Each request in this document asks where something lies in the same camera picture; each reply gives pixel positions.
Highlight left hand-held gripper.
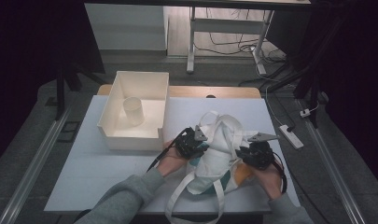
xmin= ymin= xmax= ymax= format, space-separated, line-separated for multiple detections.
xmin=173 ymin=125 xmax=210 ymax=161

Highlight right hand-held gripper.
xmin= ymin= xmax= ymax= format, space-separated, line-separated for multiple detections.
xmin=235 ymin=132 xmax=281 ymax=171

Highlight white patterned tote bag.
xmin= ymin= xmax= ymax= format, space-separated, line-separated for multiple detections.
xmin=164 ymin=110 xmax=260 ymax=224

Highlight white box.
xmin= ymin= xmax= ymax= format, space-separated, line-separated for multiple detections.
xmin=96 ymin=70 xmax=171 ymax=152

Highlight white cup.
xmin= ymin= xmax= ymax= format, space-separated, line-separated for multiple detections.
xmin=122 ymin=96 xmax=146 ymax=127

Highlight person's left hand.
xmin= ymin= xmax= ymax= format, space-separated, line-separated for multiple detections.
xmin=156 ymin=139 xmax=190 ymax=178

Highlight person's right hand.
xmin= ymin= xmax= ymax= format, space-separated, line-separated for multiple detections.
xmin=251 ymin=155 xmax=286 ymax=200

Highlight white power strip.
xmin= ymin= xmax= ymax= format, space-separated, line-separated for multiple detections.
xmin=278 ymin=124 xmax=305 ymax=150

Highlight wooden table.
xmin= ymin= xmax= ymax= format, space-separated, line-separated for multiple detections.
xmin=96 ymin=84 xmax=262 ymax=100

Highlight white cabinet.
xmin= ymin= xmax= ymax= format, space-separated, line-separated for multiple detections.
xmin=84 ymin=3 xmax=169 ymax=52

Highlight black metal stand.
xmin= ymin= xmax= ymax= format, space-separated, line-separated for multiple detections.
xmin=54 ymin=62 xmax=106 ymax=120

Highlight left hand-held gripper black cable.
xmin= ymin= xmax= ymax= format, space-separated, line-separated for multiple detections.
xmin=146 ymin=126 xmax=192 ymax=173

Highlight hand-held gripper black cable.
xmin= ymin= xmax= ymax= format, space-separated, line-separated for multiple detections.
xmin=146 ymin=126 xmax=192 ymax=173
xmin=272 ymin=151 xmax=288 ymax=194

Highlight right hand-held gripper black cable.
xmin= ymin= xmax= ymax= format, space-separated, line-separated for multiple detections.
xmin=272 ymin=151 xmax=288 ymax=194

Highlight aluminium rail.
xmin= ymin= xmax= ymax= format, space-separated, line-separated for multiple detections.
xmin=0 ymin=105 xmax=71 ymax=224
xmin=304 ymin=120 xmax=368 ymax=224

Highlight black floor cables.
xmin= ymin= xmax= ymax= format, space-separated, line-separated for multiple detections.
xmin=194 ymin=7 xmax=287 ymax=63

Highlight white metal desk frame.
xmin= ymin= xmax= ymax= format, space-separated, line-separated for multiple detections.
xmin=186 ymin=6 xmax=276 ymax=76

